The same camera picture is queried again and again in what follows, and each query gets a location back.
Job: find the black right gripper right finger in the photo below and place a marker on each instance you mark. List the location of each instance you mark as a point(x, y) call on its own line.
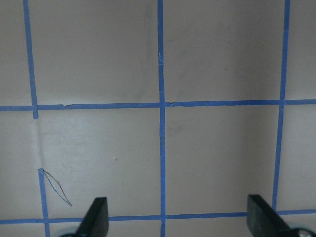
point(263, 221)

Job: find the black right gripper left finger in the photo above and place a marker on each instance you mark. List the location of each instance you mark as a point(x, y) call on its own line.
point(96, 220)

